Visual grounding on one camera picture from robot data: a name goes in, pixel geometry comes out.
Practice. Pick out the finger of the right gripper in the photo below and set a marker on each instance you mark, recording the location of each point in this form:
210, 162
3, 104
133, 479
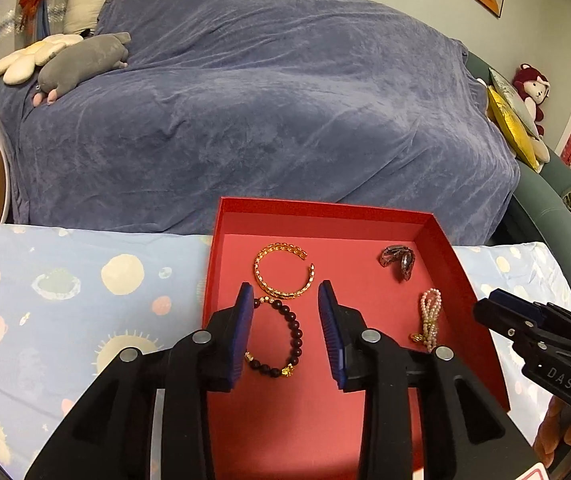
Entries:
516, 328
548, 316

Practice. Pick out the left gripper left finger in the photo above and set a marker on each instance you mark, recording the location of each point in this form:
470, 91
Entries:
230, 330

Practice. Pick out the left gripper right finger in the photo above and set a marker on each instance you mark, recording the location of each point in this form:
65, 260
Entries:
342, 327

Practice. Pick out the red jewelry box tray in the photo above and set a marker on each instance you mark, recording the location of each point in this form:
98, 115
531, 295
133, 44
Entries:
338, 291

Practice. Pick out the right hand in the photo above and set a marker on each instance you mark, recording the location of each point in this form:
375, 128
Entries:
550, 433

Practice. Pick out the silver metal wristwatch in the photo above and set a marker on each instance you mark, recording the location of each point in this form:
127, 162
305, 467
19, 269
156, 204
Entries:
400, 254

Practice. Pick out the white red label sticker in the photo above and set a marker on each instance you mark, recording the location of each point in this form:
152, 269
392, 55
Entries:
536, 472

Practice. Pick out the green sofa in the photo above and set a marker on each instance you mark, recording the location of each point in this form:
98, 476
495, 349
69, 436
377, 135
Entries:
536, 212

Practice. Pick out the yellow gold cushion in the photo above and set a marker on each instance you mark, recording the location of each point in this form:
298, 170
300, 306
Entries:
512, 129

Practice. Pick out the blue planet print tablecloth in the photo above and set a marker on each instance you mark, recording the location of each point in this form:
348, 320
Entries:
70, 300

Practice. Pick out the grey silver cushion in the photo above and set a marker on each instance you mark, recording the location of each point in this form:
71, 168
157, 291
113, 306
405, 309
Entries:
510, 95

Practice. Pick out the red monkey plush toy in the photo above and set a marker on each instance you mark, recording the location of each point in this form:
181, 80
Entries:
533, 87

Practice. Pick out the blue velvet sofa cover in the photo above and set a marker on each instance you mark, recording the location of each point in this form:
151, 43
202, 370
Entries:
336, 101

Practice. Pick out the grey plush toy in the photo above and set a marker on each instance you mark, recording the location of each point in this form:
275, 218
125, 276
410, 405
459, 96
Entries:
89, 58

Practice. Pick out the white flower cushion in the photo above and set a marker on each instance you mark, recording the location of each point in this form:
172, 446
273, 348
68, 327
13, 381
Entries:
18, 66

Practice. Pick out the red curtain tie bow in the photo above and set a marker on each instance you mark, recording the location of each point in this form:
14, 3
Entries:
28, 10

